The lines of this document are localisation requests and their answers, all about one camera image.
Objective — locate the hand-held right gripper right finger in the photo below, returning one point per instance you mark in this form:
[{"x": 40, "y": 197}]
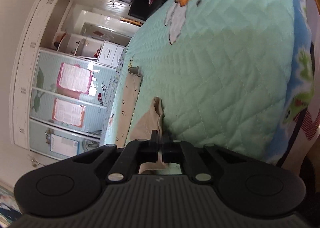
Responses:
[{"x": 172, "y": 154}]

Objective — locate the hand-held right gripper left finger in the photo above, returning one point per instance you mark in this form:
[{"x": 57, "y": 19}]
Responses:
[{"x": 147, "y": 151}]

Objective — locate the cream smiley print pants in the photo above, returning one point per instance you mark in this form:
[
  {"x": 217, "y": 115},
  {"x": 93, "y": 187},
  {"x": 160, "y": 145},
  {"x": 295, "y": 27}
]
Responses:
[{"x": 147, "y": 123}]

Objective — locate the blue bordered poster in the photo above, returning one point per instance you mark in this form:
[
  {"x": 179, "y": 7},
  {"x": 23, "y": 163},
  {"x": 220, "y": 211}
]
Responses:
[{"x": 63, "y": 144}]

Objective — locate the orange bordered poster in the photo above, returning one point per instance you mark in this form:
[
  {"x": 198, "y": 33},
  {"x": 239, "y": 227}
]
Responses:
[{"x": 68, "y": 112}]

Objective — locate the green bee print bed cover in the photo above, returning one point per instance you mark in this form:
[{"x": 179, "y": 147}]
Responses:
[{"x": 225, "y": 68}]

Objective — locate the pink bordered poster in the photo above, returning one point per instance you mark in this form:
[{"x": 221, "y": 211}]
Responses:
[{"x": 75, "y": 78}]

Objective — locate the white drawer unit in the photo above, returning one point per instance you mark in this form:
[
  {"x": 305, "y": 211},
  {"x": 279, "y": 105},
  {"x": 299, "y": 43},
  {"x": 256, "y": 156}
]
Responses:
[{"x": 111, "y": 54}]

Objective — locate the white wardrobe with sliding doors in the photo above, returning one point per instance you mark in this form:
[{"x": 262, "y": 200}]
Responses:
[{"x": 45, "y": 80}]

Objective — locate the red hat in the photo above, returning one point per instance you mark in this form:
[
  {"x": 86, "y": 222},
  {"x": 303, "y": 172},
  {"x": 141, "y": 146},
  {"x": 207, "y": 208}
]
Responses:
[{"x": 60, "y": 40}]

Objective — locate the framed wedding photo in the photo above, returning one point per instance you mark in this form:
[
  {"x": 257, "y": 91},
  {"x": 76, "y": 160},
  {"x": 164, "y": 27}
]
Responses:
[{"x": 8, "y": 205}]

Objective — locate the white door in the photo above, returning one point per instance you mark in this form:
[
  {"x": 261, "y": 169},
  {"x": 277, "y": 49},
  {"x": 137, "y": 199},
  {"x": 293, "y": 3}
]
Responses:
[{"x": 100, "y": 2}]

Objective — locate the blue frog print blanket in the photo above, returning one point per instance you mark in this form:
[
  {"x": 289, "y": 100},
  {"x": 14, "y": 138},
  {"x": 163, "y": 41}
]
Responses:
[{"x": 300, "y": 43}]

